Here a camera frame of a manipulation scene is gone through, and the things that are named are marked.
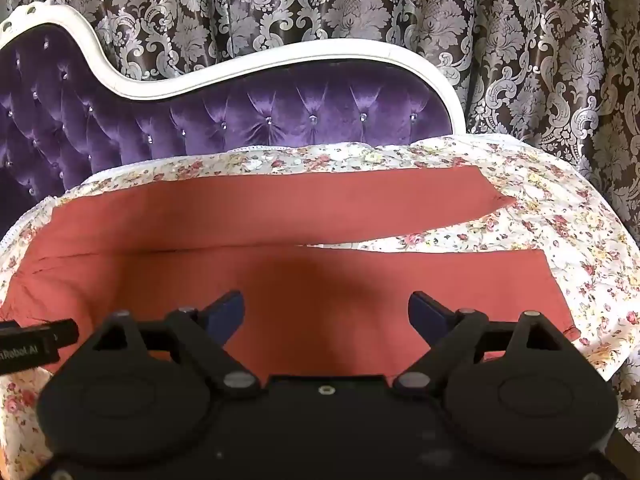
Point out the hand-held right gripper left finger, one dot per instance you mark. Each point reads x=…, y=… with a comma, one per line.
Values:
x=227, y=316

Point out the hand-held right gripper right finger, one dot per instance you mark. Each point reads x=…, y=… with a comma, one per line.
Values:
x=425, y=313

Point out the red pants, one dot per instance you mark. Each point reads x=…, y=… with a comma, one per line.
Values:
x=310, y=275

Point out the floral bedsheet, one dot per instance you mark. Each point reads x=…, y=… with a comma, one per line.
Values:
x=575, y=240

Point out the purple tufted sofa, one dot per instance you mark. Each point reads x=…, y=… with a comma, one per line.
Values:
x=275, y=110

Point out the damask patterned curtain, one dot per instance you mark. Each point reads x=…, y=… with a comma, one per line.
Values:
x=500, y=35

